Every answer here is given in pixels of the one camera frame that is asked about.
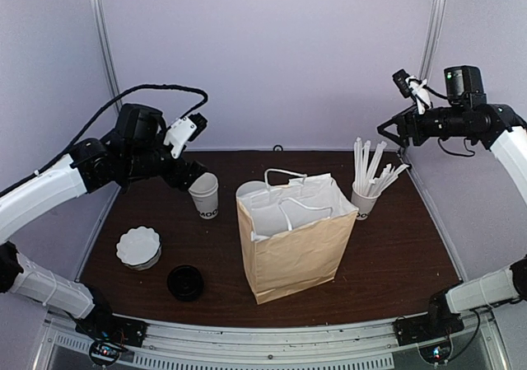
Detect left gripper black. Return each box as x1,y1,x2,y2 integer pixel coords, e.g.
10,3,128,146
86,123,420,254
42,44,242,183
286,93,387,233
124,130,207,192

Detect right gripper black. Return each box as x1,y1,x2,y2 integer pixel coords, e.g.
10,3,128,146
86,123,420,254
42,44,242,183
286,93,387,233
378,103,476,148

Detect brown paper bag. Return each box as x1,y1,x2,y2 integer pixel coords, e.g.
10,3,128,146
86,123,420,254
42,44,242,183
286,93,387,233
236,171,358,304

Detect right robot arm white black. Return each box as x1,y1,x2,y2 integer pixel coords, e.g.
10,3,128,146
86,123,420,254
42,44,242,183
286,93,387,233
377,65,526,339

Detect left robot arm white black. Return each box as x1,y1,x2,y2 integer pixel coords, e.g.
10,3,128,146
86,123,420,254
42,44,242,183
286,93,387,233
1,104,208,340

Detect stack of white paper cups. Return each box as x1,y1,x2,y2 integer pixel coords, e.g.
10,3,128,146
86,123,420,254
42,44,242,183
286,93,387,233
188,172,219,220

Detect bundle of white wrapped straws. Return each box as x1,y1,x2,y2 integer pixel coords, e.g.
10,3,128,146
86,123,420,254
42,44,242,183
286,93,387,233
352,137,410,198

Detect white round ceramic bowl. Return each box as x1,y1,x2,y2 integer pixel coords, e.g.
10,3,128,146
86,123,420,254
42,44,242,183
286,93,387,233
236,180,267,199

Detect white cup holding straws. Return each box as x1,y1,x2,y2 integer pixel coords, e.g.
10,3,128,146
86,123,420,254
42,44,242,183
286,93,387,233
351,182,380,221

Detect white scalloped ceramic dish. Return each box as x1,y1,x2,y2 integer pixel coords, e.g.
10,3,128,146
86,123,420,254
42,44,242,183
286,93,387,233
116,226,161,271

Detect stack of black lids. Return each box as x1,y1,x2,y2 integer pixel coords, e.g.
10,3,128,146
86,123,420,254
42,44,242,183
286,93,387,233
166,265,204,302

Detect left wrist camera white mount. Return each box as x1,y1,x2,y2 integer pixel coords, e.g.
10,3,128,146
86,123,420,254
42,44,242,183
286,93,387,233
163,113,208,159

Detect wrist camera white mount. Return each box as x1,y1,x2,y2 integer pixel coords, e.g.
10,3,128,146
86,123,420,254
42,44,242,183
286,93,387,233
392,69,433,115
163,113,208,159

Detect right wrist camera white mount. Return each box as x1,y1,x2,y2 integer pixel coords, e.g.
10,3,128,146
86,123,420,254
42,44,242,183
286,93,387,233
392,69,433,115

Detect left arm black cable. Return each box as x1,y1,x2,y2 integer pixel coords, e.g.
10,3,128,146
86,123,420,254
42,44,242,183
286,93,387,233
32,82,209,177

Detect right aluminium corner post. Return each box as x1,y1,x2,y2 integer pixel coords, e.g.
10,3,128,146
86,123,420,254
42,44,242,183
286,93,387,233
418,0,447,79

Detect aluminium corner post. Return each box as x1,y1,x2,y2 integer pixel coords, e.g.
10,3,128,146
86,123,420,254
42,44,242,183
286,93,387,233
418,0,447,79
90,0,120,96

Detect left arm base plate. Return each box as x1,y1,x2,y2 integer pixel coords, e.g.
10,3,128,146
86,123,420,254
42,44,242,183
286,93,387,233
73,315,147,348

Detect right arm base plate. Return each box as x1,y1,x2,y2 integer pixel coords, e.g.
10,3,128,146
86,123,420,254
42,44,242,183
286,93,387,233
392,310,464,346

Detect left aluminium corner post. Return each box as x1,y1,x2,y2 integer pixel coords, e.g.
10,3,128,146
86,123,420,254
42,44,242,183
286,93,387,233
90,0,120,96

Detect aluminium front rail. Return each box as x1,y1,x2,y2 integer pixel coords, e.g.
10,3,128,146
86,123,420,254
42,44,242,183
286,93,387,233
40,303,499,370

